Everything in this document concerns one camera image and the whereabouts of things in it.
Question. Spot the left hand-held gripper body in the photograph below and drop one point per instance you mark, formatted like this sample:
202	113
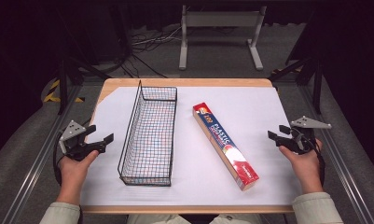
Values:
71	130

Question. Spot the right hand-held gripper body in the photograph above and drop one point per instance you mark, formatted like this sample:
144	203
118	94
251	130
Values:
303	139

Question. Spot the long plastic wrap box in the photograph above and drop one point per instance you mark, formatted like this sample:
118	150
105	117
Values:
223	144

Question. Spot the person's right hand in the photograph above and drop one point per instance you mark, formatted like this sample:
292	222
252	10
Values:
304	169

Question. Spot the person's left hand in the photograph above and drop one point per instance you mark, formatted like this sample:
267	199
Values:
72	169

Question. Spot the yellow black hazard tape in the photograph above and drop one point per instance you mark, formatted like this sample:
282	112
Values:
52	93

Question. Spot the black metal stand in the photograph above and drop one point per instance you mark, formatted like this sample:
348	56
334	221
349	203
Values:
315	77
63	84

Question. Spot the white table mat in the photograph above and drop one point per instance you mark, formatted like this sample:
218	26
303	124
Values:
191	174

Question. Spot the white metal stand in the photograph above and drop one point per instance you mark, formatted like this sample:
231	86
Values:
222	19

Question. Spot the aluminium rail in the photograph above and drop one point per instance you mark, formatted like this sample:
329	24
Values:
337	155
38	155

